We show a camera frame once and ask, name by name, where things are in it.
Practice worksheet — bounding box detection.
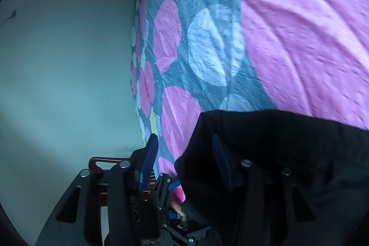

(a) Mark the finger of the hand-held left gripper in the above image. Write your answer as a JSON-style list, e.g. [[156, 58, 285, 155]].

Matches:
[[148, 173, 182, 210]]

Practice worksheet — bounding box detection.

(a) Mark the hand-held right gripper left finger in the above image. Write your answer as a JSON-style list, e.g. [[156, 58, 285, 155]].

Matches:
[[35, 133, 160, 246]]

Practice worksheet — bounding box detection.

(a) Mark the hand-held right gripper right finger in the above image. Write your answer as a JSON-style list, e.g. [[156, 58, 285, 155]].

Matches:
[[212, 133, 318, 246]]

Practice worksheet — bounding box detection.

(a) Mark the black zip jacket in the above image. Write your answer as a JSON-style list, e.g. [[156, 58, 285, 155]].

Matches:
[[174, 109, 369, 246]]

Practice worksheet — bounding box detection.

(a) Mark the dark red wooden chair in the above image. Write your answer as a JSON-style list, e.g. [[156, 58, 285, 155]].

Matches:
[[89, 156, 158, 207]]

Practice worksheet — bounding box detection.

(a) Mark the polka dot bedspread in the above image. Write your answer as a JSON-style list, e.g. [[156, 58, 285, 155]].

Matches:
[[130, 0, 369, 203]]

